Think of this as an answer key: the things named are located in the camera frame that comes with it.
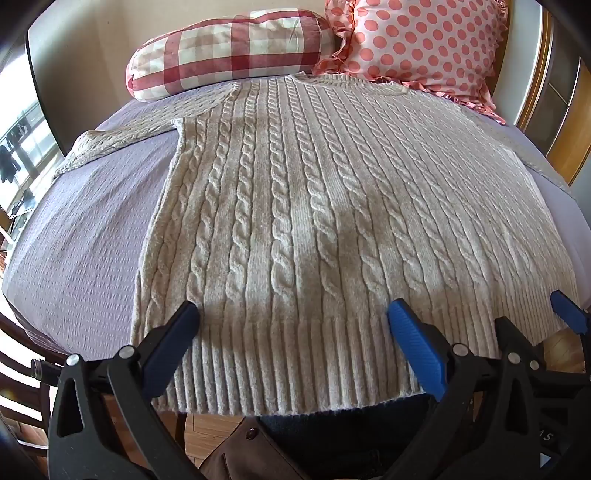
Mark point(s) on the pink polka dot pillow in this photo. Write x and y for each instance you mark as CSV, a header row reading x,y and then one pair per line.
x,y
415,41

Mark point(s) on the dark wooden chair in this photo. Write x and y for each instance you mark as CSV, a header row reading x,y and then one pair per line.
x,y
25,397

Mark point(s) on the person's brown jacket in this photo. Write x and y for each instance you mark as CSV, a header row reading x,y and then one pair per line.
x,y
240,454

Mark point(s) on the window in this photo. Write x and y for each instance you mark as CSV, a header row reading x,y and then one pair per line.
x,y
25,134

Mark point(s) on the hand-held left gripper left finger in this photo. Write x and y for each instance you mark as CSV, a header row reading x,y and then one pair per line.
x,y
170,344

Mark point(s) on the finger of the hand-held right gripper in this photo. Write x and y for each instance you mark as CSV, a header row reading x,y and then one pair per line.
x,y
513,334
570,311

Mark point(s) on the wooden frame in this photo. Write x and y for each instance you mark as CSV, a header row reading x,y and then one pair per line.
x,y
538,78

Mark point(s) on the person's dark pants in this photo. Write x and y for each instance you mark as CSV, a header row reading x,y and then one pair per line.
x,y
323,431

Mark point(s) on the purple textured bedsheet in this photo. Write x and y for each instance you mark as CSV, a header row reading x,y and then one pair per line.
x,y
83,240

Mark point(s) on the dark hanging clothes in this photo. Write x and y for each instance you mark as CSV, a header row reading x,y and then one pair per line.
x,y
8,164

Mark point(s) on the red checked pillow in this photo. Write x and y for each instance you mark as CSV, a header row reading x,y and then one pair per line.
x,y
221,50

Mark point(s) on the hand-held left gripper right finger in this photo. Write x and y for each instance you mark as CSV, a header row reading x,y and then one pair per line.
x,y
418,348

